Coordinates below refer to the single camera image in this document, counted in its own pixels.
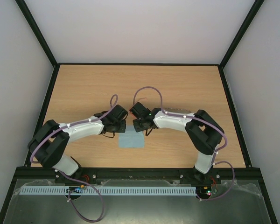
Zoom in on left black circuit board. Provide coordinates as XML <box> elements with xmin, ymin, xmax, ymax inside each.
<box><xmin>65</xmin><ymin>185</ymin><xmax>87</xmax><ymax>194</ymax></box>

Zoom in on right green circuit board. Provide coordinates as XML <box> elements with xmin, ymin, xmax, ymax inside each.
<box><xmin>196</xmin><ymin>185</ymin><xmax>217</xmax><ymax>198</ymax></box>

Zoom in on purple cable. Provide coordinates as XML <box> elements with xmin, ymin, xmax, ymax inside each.
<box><xmin>133</xmin><ymin>86</ymin><xmax>237</xmax><ymax>203</ymax></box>
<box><xmin>29</xmin><ymin>94</ymin><xmax>119</xmax><ymax>222</ymax></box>

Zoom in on black frame post left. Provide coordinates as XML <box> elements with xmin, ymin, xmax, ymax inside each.
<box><xmin>15</xmin><ymin>0</ymin><xmax>58</xmax><ymax>67</ymax></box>

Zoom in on black frame post right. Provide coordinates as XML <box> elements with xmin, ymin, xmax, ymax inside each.
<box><xmin>219</xmin><ymin>0</ymin><xmax>265</xmax><ymax>69</ymax></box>

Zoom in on flag pattern glasses case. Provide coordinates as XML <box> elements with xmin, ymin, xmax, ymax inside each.
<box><xmin>164</xmin><ymin>107</ymin><xmax>191</xmax><ymax>114</ymax></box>

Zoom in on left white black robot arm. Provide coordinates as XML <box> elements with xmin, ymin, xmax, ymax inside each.
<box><xmin>28</xmin><ymin>105</ymin><xmax>128</xmax><ymax>176</ymax></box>

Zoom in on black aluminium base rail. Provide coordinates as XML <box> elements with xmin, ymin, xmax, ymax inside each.
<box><xmin>15</xmin><ymin>167</ymin><xmax>262</xmax><ymax>186</ymax></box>

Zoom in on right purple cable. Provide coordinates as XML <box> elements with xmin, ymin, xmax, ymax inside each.
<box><xmin>133</xmin><ymin>86</ymin><xmax>237</xmax><ymax>203</ymax></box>

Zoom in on pink translucent sunglasses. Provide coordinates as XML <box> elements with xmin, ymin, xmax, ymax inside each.
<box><xmin>129</xmin><ymin>98</ymin><xmax>148</xmax><ymax>119</ymax></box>

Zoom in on light blue cleaning cloth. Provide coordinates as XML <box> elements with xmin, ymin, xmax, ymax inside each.
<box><xmin>119</xmin><ymin>126</ymin><xmax>145</xmax><ymax>148</ymax></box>

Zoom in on light blue slotted cable duct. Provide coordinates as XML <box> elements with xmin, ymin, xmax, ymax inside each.
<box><xmin>19</xmin><ymin>186</ymin><xmax>196</xmax><ymax>196</ymax></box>

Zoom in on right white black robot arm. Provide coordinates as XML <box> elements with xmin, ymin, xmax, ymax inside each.
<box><xmin>130</xmin><ymin>102</ymin><xmax>227</xmax><ymax>183</ymax></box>

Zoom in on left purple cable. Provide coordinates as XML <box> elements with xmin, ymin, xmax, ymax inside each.
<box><xmin>29</xmin><ymin>94</ymin><xmax>119</xmax><ymax>222</ymax></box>

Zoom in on black frame post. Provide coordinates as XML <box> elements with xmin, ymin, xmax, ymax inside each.
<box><xmin>219</xmin><ymin>0</ymin><xmax>265</xmax><ymax>69</ymax></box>
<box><xmin>15</xmin><ymin>0</ymin><xmax>58</xmax><ymax>67</ymax></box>

